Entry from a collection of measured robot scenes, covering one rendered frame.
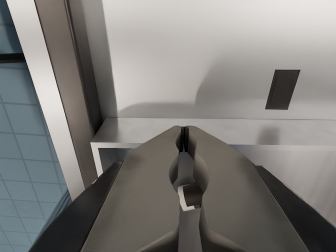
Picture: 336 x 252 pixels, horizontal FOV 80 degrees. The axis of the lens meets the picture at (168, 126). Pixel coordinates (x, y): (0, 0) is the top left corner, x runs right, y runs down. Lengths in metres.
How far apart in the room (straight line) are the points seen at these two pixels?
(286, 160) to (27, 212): 1.96
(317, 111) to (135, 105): 0.14
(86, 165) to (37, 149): 1.36
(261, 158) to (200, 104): 0.07
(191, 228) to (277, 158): 0.12
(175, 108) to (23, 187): 1.72
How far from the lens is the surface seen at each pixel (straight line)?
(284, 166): 0.21
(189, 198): 0.18
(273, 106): 0.17
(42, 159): 1.57
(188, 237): 0.26
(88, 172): 0.18
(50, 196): 1.80
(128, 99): 0.16
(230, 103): 0.16
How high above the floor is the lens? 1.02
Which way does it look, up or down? 61 degrees down
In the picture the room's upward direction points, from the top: 177 degrees counter-clockwise
